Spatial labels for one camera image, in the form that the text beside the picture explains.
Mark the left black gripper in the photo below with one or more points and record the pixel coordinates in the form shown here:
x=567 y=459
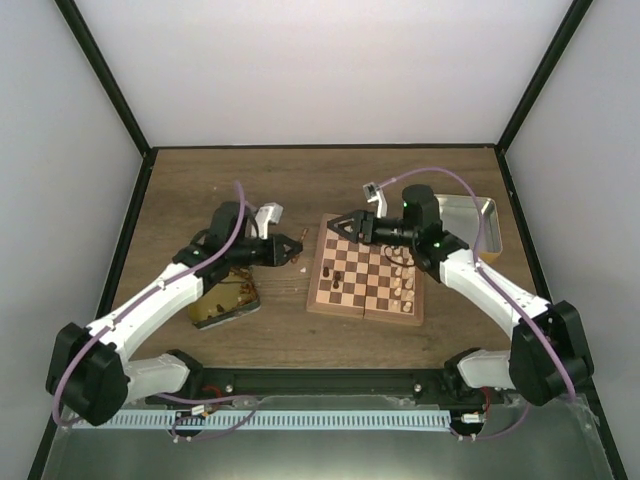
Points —
x=277 y=255

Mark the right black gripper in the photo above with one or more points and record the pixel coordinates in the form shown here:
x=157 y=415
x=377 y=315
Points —
x=367 y=226

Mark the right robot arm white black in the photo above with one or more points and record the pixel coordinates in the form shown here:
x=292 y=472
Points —
x=549 y=354

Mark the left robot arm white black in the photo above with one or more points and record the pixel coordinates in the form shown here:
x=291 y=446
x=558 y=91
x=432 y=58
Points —
x=92 y=371

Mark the wooden chess board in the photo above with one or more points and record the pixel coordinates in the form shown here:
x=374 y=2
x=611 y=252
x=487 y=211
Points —
x=365 y=289

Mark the gold tin with dark pieces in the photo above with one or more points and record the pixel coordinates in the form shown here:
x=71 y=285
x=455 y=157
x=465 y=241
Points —
x=232 y=298

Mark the row of white chess pieces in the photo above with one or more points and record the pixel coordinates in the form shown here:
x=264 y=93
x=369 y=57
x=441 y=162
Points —
x=403 y=290

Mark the silver tin yellow rim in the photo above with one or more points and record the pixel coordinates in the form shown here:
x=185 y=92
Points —
x=460 y=217

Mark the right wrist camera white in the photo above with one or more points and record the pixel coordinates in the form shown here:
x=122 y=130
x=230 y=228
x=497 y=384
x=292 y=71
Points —
x=374 y=194

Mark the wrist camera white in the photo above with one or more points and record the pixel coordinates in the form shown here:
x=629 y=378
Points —
x=374 y=194
x=267 y=215

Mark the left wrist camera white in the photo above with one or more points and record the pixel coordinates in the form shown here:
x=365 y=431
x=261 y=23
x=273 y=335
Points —
x=267 y=215

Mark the light blue cable duct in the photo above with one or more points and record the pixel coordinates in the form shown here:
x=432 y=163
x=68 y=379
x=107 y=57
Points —
x=285 y=420

